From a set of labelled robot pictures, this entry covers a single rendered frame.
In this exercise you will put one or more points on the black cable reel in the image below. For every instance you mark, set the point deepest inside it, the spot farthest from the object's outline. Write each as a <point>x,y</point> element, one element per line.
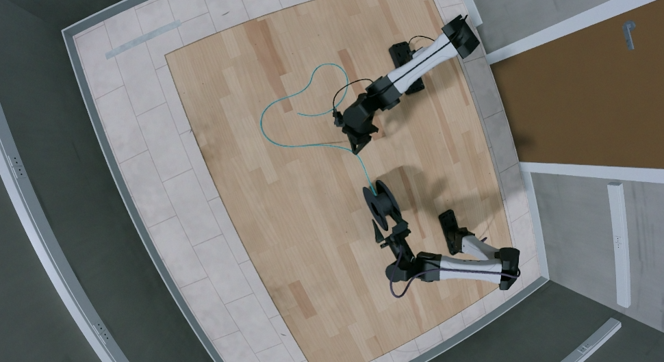
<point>381,204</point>

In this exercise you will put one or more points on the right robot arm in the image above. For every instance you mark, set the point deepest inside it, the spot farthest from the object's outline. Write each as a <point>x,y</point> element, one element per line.
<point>412,65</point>

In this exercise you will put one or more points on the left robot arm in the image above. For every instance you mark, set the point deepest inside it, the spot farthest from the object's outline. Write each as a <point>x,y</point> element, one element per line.
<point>460,240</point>

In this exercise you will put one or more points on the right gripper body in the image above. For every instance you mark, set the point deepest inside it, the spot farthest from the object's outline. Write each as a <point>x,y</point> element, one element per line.
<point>360,134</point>

